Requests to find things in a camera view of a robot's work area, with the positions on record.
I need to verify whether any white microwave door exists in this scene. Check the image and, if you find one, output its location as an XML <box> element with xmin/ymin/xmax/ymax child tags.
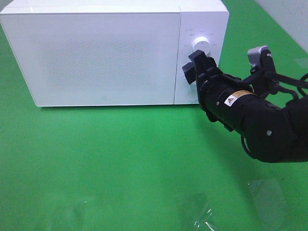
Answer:
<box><xmin>0</xmin><ymin>13</ymin><xmax>180</xmax><ymax>107</ymax></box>

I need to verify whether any white partition panel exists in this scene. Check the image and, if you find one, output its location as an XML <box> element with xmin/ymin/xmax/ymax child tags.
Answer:
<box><xmin>255</xmin><ymin>0</ymin><xmax>308</xmax><ymax>52</ymax></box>

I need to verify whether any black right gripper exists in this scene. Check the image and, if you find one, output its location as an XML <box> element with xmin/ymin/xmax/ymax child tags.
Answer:
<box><xmin>182</xmin><ymin>50</ymin><xmax>253</xmax><ymax>131</ymax></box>

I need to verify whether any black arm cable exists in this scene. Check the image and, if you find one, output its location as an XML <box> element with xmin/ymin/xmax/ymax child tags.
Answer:
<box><xmin>240</xmin><ymin>72</ymin><xmax>308</xmax><ymax>154</ymax></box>

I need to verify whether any white upper microwave knob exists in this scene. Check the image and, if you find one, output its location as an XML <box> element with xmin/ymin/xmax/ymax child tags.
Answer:
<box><xmin>192</xmin><ymin>36</ymin><xmax>211</xmax><ymax>54</ymax></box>

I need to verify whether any green table mat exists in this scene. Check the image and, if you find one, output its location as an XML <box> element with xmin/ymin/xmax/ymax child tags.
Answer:
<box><xmin>0</xmin><ymin>29</ymin><xmax>308</xmax><ymax>231</ymax></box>

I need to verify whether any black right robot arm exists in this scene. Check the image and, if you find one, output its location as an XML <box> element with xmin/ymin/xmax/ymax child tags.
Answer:
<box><xmin>182</xmin><ymin>46</ymin><xmax>308</xmax><ymax>163</ymax></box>

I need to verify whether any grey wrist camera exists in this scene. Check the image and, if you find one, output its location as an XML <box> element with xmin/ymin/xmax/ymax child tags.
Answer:
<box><xmin>247</xmin><ymin>45</ymin><xmax>276</xmax><ymax>72</ymax></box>

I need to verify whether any white round door button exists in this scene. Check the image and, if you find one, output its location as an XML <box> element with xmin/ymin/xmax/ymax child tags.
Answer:
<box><xmin>185</xmin><ymin>90</ymin><xmax>198</xmax><ymax>103</ymax></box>

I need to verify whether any white microwave oven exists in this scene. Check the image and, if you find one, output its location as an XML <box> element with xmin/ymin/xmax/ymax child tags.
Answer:
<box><xmin>0</xmin><ymin>0</ymin><xmax>230</xmax><ymax>107</ymax></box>

